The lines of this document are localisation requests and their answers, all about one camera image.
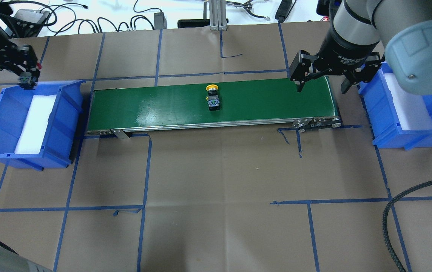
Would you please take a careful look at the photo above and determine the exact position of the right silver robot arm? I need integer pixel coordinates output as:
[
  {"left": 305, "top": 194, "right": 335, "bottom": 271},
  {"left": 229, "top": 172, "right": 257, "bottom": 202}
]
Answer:
[{"left": 289, "top": 0, "right": 432, "bottom": 95}]

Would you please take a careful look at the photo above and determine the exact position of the white foam pad destination bin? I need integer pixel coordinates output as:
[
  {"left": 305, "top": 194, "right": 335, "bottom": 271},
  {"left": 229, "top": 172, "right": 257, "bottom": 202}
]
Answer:
[{"left": 384, "top": 73, "right": 432, "bottom": 131}]

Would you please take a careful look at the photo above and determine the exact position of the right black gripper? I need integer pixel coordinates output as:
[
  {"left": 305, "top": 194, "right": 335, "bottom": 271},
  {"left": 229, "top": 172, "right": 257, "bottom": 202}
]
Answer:
[{"left": 290, "top": 30, "right": 382, "bottom": 94}]

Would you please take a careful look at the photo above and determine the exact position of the green conveyor belt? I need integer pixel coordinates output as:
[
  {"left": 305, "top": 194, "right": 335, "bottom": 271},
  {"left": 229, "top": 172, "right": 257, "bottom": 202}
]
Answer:
[{"left": 86, "top": 77, "right": 343, "bottom": 137}]

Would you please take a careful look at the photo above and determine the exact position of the white foam pad source bin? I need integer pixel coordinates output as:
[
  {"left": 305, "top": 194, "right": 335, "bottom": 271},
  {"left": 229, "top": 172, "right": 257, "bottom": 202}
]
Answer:
[{"left": 14, "top": 94, "right": 57, "bottom": 155}]

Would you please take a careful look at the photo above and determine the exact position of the blue empty destination bin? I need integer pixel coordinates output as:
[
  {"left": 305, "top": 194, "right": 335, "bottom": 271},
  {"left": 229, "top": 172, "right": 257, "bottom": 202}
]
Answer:
[{"left": 359, "top": 62, "right": 432, "bottom": 150}]

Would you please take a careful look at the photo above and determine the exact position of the yellow push button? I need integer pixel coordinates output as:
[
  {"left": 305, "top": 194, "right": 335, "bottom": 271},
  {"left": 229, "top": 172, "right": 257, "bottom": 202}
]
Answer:
[{"left": 206, "top": 84, "right": 221, "bottom": 111}]

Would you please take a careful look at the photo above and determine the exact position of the aluminium profile post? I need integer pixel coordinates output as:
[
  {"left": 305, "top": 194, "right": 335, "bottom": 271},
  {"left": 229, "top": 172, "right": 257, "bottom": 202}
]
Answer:
[{"left": 208, "top": 0, "right": 227, "bottom": 31}]

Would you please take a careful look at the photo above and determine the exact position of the red push button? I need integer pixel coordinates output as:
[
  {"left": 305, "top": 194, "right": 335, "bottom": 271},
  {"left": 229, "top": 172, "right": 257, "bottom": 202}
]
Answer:
[{"left": 17, "top": 62, "right": 42, "bottom": 90}]

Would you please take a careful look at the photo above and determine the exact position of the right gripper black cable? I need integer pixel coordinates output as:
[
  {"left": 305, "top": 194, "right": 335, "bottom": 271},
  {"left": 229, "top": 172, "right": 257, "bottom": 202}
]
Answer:
[{"left": 382, "top": 175, "right": 432, "bottom": 272}]

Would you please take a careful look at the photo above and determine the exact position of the blue bin with buttons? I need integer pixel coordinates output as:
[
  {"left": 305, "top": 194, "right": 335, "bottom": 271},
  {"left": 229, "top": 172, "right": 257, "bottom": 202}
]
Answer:
[{"left": 0, "top": 80, "right": 85, "bottom": 171}]

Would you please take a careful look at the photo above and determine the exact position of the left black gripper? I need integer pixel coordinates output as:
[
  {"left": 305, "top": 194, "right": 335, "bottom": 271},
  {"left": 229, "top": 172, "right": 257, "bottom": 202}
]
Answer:
[{"left": 0, "top": 29, "right": 40, "bottom": 88}]

